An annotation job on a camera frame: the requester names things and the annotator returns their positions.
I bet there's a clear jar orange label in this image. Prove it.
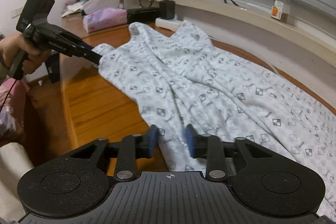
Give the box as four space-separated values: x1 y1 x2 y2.
271 0 292 24

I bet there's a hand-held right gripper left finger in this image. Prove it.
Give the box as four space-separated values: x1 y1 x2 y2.
69 125 160 183

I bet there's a person's left hand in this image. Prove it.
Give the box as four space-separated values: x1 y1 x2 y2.
0 32 51 75

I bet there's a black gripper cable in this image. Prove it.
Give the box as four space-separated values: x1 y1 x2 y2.
0 78 17 116

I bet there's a pink tissue pack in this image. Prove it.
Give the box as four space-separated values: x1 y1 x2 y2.
83 8 128 34

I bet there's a beige window sill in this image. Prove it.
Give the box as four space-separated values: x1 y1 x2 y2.
143 0 336 67

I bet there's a white power strip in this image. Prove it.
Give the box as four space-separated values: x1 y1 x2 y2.
155 18 185 31

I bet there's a white patterned garment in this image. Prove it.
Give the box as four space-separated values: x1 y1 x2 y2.
93 20 336 215

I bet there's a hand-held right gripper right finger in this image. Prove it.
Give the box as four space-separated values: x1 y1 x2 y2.
184 124 266 183

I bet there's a black flat box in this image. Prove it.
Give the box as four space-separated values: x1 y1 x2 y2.
127 7 161 24

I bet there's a pink patterned bedding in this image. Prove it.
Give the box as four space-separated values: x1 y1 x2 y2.
0 79 32 142

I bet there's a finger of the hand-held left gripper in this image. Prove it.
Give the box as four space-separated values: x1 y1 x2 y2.
71 48 103 67
77 40 95 52

